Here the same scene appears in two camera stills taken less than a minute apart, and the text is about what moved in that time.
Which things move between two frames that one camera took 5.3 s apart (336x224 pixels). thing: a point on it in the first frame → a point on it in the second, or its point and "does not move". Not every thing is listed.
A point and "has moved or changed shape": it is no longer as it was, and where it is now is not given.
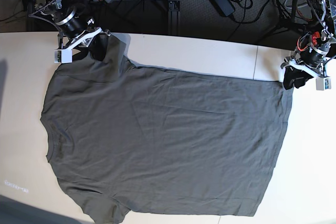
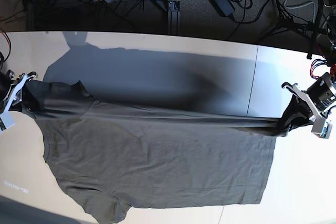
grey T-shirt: [124, 137] has moved or changed shape
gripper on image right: [312, 64] → [320, 95]
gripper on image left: [80, 32] → [12, 88]
